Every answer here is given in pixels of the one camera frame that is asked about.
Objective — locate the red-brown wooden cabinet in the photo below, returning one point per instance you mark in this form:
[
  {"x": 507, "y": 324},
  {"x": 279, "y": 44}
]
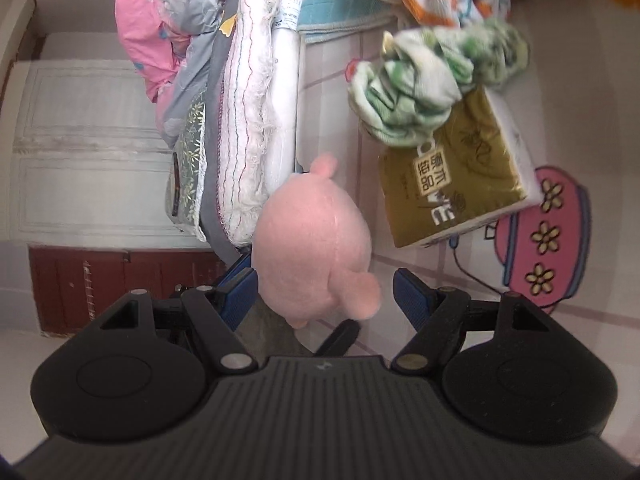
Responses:
[{"x": 100, "y": 285}]

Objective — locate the green and white cloth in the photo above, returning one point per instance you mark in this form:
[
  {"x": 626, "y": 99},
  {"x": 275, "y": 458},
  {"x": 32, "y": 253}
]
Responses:
[{"x": 415, "y": 90}]

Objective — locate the teal towel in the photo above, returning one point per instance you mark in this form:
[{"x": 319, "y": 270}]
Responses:
[{"x": 330, "y": 5}]

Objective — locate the plaid floral bed sheet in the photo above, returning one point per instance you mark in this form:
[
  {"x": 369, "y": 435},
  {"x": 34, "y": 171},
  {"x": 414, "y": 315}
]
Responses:
[{"x": 330, "y": 110}]

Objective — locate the pink plush toy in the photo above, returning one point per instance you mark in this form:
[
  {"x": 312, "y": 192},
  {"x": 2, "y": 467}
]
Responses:
[{"x": 310, "y": 240}]

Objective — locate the gold tissue pack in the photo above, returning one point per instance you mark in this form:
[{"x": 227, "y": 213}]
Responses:
[{"x": 450, "y": 175}]

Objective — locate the white wardrobe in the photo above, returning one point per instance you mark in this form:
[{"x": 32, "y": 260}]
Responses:
[{"x": 90, "y": 160}]

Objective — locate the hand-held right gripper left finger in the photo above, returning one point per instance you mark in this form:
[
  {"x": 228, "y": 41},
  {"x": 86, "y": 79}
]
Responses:
[{"x": 240, "y": 295}]

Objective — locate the grey floral bed sheet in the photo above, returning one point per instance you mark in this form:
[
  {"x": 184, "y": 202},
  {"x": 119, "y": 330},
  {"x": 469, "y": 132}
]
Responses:
[{"x": 220, "y": 60}]

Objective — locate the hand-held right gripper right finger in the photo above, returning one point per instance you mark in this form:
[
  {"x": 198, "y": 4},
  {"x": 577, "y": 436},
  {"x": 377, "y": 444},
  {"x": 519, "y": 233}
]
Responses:
[{"x": 407, "y": 295}]

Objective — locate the pink and grey quilt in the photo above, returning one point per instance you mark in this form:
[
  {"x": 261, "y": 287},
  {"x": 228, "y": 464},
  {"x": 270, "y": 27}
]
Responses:
[{"x": 150, "y": 25}]

